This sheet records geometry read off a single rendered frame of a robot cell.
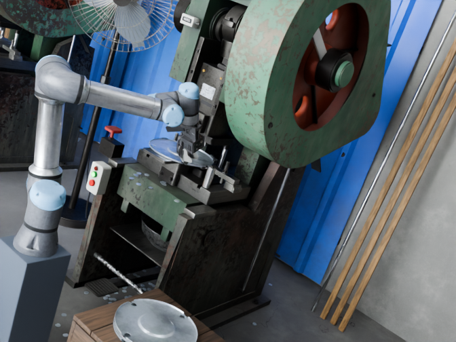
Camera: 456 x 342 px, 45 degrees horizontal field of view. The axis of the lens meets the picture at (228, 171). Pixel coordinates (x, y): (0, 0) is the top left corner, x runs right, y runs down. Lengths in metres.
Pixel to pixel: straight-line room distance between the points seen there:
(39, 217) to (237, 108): 0.77
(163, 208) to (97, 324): 0.63
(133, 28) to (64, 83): 1.22
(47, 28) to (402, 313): 2.59
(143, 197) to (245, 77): 0.80
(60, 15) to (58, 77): 1.61
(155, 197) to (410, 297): 1.66
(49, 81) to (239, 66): 0.61
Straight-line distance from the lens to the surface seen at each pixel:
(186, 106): 2.04
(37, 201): 1.93
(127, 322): 1.93
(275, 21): 1.82
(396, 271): 3.34
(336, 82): 2.10
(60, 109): 1.98
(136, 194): 2.43
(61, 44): 3.73
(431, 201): 3.21
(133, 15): 2.97
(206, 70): 2.37
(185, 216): 2.18
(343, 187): 3.35
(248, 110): 1.90
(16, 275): 2.02
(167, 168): 2.37
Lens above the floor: 1.46
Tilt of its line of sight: 17 degrees down
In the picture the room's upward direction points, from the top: 19 degrees clockwise
